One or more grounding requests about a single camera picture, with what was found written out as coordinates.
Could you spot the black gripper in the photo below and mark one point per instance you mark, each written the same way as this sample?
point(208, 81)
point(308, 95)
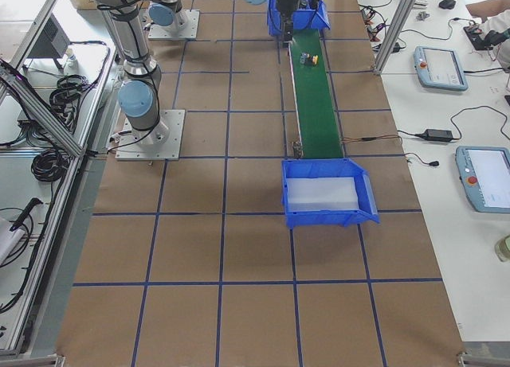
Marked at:
point(284, 5)

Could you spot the blue source plastic bin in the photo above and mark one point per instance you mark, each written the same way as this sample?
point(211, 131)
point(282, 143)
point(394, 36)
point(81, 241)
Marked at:
point(302, 19)

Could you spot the green conveyor belt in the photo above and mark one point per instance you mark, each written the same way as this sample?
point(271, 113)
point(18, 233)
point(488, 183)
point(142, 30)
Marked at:
point(317, 121)

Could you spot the far teach pendant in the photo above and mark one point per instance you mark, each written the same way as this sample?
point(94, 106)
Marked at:
point(440, 69)

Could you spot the teach pendant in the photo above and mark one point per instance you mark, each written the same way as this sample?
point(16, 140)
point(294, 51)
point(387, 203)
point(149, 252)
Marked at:
point(440, 69)
point(484, 174)

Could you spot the black computer mouse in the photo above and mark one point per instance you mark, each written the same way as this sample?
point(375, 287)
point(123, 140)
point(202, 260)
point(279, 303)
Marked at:
point(447, 4)

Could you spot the white foam pad in destination bin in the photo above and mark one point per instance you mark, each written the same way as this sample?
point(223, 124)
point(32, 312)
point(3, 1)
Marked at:
point(315, 194)

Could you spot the blue destination plastic bin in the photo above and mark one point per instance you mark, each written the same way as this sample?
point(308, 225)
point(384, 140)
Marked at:
point(330, 168)

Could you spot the black power adapter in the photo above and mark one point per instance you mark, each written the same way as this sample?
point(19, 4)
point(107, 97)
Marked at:
point(437, 135)

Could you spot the near teach pendant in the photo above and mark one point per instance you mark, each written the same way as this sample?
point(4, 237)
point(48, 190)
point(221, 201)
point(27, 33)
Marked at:
point(484, 174)

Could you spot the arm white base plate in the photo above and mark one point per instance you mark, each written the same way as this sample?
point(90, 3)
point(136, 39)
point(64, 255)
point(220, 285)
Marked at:
point(182, 26)
point(164, 142)

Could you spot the aluminium frame post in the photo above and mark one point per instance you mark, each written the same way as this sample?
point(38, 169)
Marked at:
point(398, 21)

